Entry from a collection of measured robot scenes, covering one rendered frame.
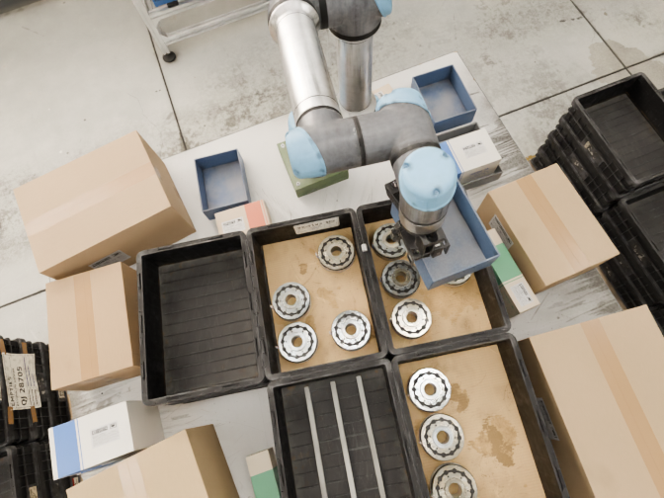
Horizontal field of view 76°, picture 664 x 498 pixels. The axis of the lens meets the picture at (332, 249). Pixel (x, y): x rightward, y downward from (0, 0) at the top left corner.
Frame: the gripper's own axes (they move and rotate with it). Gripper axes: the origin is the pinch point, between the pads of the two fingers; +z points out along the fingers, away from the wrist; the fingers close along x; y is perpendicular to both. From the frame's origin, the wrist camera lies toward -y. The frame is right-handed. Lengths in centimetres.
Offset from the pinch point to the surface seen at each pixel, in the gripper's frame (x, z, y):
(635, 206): 99, 81, -4
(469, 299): 12.7, 29.8, 12.3
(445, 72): 42, 41, -65
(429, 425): -10.2, 25.1, 36.8
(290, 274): -30.1, 26.7, -11.8
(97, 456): -87, 18, 16
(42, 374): -145, 74, -26
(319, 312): -26.2, 27.0, 1.4
